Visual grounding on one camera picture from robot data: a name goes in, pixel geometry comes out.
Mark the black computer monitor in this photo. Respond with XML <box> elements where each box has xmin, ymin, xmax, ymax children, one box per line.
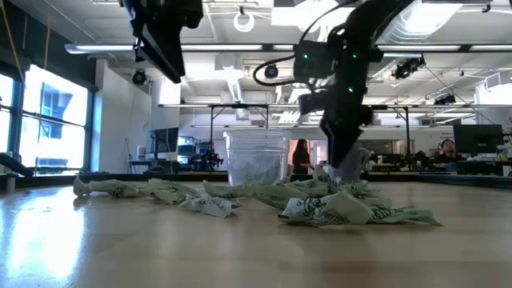
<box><xmin>154</xmin><ymin>126</ymin><xmax>180</xmax><ymax>155</ymax></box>
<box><xmin>453</xmin><ymin>123</ymin><xmax>505</xmax><ymax>155</ymax></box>

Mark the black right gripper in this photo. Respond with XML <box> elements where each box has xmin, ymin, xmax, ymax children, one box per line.
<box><xmin>319</xmin><ymin>79</ymin><xmax>375</xmax><ymax>169</ymax></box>

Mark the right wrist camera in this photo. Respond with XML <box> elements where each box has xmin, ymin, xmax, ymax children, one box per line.
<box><xmin>298</xmin><ymin>90</ymin><xmax>335</xmax><ymax>117</ymax></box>

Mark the black ceiling spotlight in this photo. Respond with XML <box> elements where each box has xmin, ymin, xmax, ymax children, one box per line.
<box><xmin>391</xmin><ymin>55</ymin><xmax>427</xmax><ymax>80</ymax></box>

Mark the clear plastic cup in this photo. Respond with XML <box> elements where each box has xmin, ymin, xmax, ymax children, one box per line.
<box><xmin>222</xmin><ymin>128</ymin><xmax>292</xmax><ymax>188</ymax></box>

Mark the white hanging ring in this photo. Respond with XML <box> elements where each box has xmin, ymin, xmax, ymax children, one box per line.
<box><xmin>233</xmin><ymin>11</ymin><xmax>256</xmax><ymax>34</ymax></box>

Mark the person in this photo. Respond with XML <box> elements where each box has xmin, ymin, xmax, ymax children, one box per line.
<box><xmin>291</xmin><ymin>138</ymin><xmax>315</xmax><ymax>175</ymax></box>
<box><xmin>434</xmin><ymin>138</ymin><xmax>467</xmax><ymax>166</ymax></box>

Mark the large window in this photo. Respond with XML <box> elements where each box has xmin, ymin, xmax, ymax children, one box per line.
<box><xmin>0</xmin><ymin>63</ymin><xmax>95</xmax><ymax>175</ymax></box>

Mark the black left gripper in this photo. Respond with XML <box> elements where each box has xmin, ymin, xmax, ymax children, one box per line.
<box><xmin>121</xmin><ymin>0</ymin><xmax>206</xmax><ymax>84</ymax></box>

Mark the long ceiling light strip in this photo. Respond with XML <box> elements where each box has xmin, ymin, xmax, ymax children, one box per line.
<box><xmin>63</xmin><ymin>42</ymin><xmax>265</xmax><ymax>55</ymax></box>
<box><xmin>378</xmin><ymin>43</ymin><xmax>512</xmax><ymax>53</ymax></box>

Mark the black looped camera cable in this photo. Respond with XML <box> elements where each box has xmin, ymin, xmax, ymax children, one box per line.
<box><xmin>251</xmin><ymin>54</ymin><xmax>299</xmax><ymax>87</ymax></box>

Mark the silver ventilation duct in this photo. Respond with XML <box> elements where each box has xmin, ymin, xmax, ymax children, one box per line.
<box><xmin>375</xmin><ymin>0</ymin><xmax>467</xmax><ymax>45</ymax></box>

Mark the black aluminium table frame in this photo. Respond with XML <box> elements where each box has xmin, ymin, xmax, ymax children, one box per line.
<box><xmin>0</xmin><ymin>153</ymin><xmax>512</xmax><ymax>191</ymax></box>

